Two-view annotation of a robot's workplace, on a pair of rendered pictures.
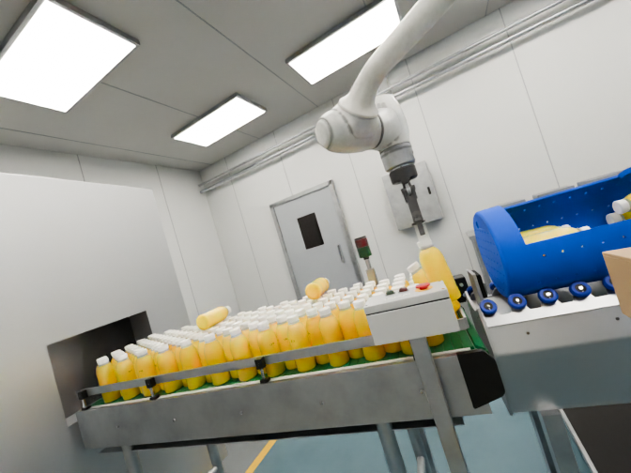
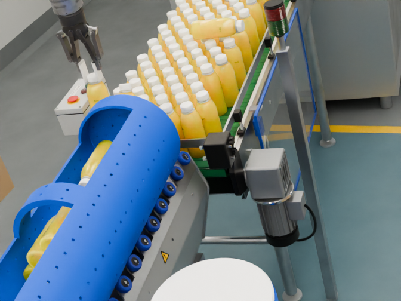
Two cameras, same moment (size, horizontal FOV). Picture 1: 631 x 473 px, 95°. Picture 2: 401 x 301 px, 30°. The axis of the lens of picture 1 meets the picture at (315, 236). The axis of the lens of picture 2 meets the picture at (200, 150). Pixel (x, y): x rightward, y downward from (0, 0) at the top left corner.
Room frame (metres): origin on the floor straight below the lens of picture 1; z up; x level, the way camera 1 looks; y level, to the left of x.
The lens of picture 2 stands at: (1.31, -2.36, 2.15)
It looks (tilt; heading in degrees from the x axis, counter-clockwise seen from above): 32 degrees down; 96
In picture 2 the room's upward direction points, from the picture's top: 16 degrees counter-clockwise
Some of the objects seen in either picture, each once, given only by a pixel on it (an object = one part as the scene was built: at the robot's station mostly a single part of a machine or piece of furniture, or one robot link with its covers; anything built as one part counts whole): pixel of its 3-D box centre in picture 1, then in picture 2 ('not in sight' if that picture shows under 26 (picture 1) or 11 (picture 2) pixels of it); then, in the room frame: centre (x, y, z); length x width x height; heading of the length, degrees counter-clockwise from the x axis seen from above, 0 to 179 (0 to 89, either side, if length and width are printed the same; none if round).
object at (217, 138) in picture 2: (457, 289); (219, 151); (1.16, -0.48, 0.95); 0.10 x 0.07 x 0.10; 162
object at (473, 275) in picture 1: (479, 289); not in sight; (0.95, -0.46, 0.99); 0.10 x 0.02 x 0.12; 162
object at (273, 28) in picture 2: (364, 251); (277, 24); (1.41, -0.21, 1.18); 0.06 x 0.06 x 0.05
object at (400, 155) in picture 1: (398, 159); (66, 1); (0.83, -0.29, 1.45); 0.09 x 0.09 x 0.06
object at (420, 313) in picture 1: (408, 312); (84, 105); (0.74, -0.17, 1.05); 0.20 x 0.10 x 0.10; 72
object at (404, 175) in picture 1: (406, 183); (74, 24); (0.83, -0.29, 1.38); 0.08 x 0.07 x 0.09; 162
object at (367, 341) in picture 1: (223, 367); not in sight; (1.03, 0.45, 0.96); 1.60 x 0.01 x 0.03; 72
